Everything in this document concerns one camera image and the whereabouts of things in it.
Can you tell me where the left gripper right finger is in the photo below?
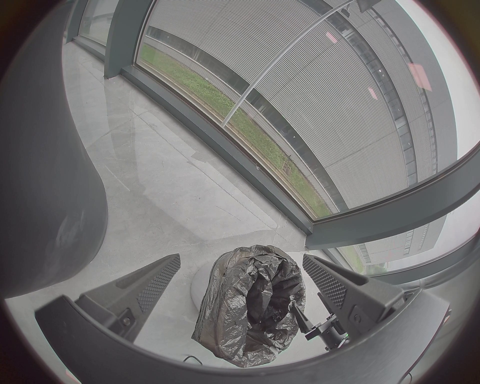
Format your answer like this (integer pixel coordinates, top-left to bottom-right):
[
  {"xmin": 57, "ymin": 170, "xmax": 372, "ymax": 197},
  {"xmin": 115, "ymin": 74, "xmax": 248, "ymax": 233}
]
[{"xmin": 302, "ymin": 254, "xmax": 406, "ymax": 336}]

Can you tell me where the window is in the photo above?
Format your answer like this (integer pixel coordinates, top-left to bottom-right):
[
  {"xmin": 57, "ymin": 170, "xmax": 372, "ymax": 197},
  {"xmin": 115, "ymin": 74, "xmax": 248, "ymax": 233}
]
[{"xmin": 65, "ymin": 0, "xmax": 480, "ymax": 289}]

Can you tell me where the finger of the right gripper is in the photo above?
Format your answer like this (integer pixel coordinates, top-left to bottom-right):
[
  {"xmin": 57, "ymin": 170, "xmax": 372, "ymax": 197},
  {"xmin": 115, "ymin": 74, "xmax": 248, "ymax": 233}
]
[{"xmin": 292, "ymin": 302, "xmax": 313, "ymax": 333}]

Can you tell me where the black plastic bag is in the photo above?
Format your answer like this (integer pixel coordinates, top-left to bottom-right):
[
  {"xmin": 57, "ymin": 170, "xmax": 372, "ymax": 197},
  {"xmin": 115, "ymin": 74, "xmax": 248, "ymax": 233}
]
[{"xmin": 191, "ymin": 245, "xmax": 307, "ymax": 368}]

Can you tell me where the dark grey round chair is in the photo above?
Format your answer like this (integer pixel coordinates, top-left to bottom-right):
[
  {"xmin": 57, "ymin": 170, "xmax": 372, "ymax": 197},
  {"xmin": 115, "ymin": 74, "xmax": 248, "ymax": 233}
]
[{"xmin": 0, "ymin": 11, "xmax": 109, "ymax": 301}]

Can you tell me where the white trash bin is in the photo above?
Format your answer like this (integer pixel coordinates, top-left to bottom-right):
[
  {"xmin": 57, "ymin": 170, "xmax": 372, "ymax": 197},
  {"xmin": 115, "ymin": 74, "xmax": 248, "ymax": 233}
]
[{"xmin": 190, "ymin": 262, "xmax": 282, "ymax": 357}]

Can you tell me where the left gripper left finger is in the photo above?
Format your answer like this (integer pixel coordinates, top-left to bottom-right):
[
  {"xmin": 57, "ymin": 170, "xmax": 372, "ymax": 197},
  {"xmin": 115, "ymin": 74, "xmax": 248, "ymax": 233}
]
[{"xmin": 77, "ymin": 254, "xmax": 182, "ymax": 343}]

